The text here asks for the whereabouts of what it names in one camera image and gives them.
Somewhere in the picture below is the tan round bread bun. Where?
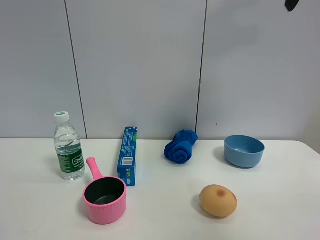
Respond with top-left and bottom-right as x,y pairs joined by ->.
199,184 -> 238,218

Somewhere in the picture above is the blue toothpaste box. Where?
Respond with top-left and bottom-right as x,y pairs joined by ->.
117,126 -> 138,187

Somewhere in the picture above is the blue plastic bowl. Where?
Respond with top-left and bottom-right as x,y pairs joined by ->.
224,135 -> 265,169

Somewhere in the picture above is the pink toy saucepan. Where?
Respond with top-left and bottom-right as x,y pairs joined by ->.
83,157 -> 127,225

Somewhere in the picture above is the clear plastic water bottle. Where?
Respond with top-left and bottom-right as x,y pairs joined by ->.
53,111 -> 86,181

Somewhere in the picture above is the rolled blue cloth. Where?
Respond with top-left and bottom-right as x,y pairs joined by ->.
164,129 -> 198,165

